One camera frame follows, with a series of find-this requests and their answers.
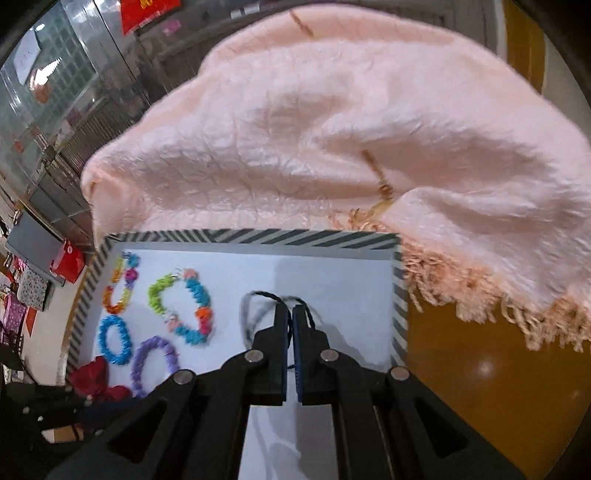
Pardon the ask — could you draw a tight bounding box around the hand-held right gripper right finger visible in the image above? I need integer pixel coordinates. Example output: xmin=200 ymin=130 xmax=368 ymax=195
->
xmin=292 ymin=302 xmax=527 ymax=480

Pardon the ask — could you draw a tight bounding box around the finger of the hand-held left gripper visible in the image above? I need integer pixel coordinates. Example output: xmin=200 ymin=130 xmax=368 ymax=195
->
xmin=78 ymin=397 xmax=148 ymax=428

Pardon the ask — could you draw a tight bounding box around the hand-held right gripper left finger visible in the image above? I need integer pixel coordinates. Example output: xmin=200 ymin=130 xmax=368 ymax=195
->
xmin=44 ymin=300 xmax=293 ymax=480

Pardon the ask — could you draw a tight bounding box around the red satin bow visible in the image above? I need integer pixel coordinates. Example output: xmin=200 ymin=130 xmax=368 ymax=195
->
xmin=69 ymin=356 xmax=132 ymax=407

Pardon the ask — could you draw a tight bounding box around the black hair ring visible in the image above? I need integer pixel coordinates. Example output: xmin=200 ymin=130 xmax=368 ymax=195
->
xmin=240 ymin=290 xmax=324 ymax=370

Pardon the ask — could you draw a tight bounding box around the blue bead bracelet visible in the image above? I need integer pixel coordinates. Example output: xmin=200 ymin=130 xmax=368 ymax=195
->
xmin=98 ymin=315 xmax=132 ymax=366

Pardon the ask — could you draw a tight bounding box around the striped cardboard box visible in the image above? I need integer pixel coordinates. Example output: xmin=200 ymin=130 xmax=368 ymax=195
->
xmin=65 ymin=228 xmax=409 ymax=480

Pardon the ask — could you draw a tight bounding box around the pastel flower bead bracelet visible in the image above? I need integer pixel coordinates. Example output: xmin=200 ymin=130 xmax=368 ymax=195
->
xmin=148 ymin=270 xmax=214 ymax=346

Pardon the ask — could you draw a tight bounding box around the clear multicolour bead bracelet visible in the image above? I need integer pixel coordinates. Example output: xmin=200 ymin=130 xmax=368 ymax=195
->
xmin=102 ymin=251 xmax=140 ymax=315

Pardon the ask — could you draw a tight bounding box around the floral patterned cloth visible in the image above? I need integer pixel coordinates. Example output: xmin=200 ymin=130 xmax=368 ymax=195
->
xmin=16 ymin=268 xmax=51 ymax=306

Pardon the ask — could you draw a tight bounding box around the red plastic bin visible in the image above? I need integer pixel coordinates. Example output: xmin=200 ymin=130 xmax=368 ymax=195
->
xmin=51 ymin=237 xmax=86 ymax=283

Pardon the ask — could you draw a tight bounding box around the grey board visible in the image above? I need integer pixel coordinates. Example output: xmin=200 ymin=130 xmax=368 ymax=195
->
xmin=7 ymin=213 xmax=65 ymax=280

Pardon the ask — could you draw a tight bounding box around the pink fringed scarf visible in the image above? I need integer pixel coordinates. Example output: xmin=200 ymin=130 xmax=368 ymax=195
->
xmin=81 ymin=7 xmax=591 ymax=354

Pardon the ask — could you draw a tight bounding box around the metal folding gate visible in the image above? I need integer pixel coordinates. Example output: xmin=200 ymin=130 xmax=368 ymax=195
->
xmin=46 ymin=0 xmax=241 ymax=217

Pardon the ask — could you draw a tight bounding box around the red banner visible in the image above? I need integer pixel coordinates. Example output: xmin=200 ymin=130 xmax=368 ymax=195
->
xmin=120 ymin=0 xmax=181 ymax=35

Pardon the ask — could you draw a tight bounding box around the wooden door frame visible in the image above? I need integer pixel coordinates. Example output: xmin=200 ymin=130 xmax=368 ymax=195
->
xmin=501 ymin=0 xmax=546 ymax=95

